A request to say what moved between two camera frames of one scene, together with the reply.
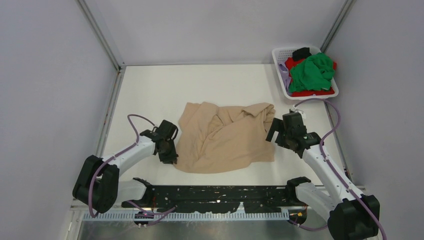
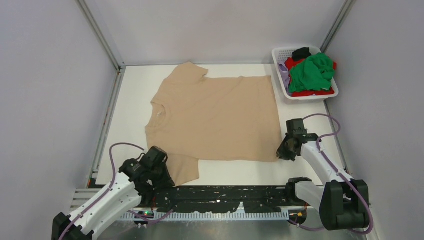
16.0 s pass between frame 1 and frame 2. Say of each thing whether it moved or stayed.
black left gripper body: moved
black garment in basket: stayed
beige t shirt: moved
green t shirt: stayed
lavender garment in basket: stayed
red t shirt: stayed
